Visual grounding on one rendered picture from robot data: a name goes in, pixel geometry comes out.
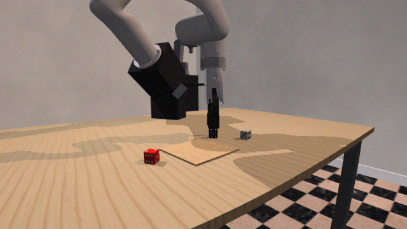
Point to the tan flat mat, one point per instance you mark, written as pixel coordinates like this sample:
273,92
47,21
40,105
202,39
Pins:
198,151

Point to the red die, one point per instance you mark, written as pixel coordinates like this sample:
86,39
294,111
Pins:
151,156

